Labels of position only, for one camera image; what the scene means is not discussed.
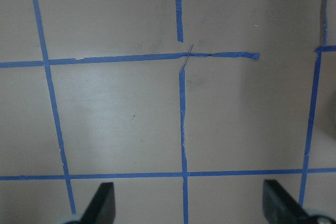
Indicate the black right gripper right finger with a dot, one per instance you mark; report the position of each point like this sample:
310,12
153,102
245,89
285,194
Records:
279,207

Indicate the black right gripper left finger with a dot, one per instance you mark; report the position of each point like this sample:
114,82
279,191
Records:
101,209

